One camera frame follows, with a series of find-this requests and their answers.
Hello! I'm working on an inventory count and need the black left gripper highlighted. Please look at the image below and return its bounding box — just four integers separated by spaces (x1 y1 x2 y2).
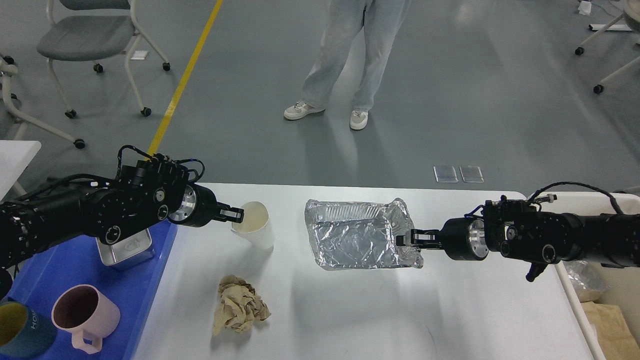
167 184 245 228

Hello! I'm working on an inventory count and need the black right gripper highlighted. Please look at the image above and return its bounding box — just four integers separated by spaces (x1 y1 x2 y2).
395 218 489 261

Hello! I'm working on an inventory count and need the white paper cup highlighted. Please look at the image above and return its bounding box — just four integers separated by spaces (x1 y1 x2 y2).
231 201 275 251

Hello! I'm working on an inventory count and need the aluminium foil tray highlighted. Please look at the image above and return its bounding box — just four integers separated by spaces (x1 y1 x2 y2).
304 198 425 271

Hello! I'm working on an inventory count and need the stainless steel rectangular tin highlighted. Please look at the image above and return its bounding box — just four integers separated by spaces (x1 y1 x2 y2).
95 228 155 272

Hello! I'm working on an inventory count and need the pink plastic mug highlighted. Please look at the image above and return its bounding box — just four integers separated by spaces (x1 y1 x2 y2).
51 284 121 354

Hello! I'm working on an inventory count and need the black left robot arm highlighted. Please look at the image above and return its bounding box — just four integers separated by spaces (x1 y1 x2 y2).
0 145 244 297

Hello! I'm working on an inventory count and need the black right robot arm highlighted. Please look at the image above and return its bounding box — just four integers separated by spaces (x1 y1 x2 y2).
395 182 640 282

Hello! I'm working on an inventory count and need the clear floor plate left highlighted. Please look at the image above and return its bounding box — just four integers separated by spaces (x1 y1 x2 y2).
433 165 459 183

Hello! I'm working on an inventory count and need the clear floor plate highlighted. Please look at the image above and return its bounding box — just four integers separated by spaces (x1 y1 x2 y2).
458 165 485 183
433 165 459 183

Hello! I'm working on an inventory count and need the clear floor plate right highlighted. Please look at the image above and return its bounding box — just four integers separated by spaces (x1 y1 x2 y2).
458 165 485 183

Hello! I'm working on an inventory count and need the crumpled brown paper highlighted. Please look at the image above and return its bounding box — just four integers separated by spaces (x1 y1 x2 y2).
212 275 271 337

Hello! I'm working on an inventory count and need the crumpled clear plastic bag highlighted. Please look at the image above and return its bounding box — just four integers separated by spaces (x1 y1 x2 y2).
563 260 611 303

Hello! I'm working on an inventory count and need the blue plastic tray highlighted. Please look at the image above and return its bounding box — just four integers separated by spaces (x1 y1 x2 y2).
7 221 178 360

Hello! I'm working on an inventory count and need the white plastic bin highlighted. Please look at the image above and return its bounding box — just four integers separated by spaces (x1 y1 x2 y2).
542 189 640 360

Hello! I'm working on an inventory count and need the brown paper bag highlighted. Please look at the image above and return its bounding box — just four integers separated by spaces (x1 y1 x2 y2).
581 301 640 360

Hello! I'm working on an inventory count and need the white side table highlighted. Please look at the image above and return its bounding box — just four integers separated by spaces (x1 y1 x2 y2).
0 140 42 198

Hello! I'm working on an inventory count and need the standing person in jeans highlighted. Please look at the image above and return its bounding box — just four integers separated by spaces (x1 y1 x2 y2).
283 0 411 132

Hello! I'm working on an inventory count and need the grey wheeled chair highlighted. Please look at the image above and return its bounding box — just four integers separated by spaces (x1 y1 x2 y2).
0 0 172 150

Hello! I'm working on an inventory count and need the teal mug yellow inside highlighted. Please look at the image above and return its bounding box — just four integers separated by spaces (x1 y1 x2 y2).
0 301 57 360

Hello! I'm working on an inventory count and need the white chair base right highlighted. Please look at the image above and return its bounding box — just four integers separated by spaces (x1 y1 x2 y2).
574 0 640 95

